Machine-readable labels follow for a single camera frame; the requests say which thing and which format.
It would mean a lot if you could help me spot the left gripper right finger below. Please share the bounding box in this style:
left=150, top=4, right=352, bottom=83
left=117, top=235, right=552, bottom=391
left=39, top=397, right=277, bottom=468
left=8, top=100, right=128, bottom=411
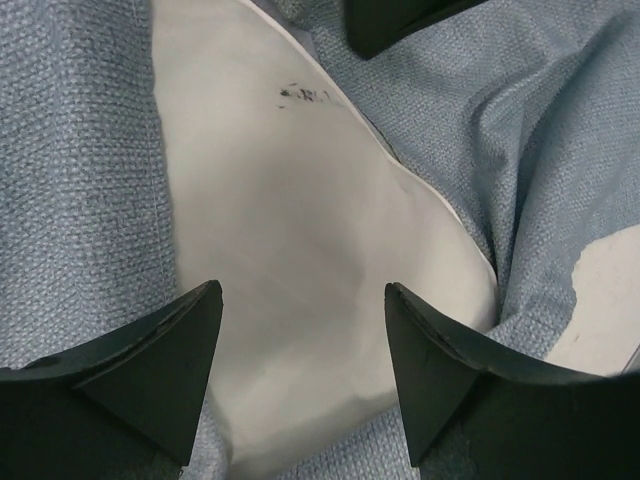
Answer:
left=384, top=283, right=639, bottom=479

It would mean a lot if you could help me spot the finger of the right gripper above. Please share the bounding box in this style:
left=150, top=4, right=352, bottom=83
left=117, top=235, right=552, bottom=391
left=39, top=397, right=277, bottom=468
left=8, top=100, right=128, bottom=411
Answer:
left=343, top=0, right=485, bottom=60

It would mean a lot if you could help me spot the grey-blue pillowcase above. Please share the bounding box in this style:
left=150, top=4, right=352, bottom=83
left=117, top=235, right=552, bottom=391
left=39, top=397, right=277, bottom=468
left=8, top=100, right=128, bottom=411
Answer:
left=1, top=1, right=639, bottom=479

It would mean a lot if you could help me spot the white pillow yellow trim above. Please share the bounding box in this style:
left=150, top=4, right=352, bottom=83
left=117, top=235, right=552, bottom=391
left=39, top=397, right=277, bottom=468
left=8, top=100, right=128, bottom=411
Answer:
left=152, top=1, right=497, bottom=479

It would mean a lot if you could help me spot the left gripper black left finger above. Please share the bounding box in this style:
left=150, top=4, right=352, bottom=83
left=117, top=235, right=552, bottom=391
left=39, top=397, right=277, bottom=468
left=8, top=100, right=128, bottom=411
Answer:
left=1, top=281, right=223, bottom=479

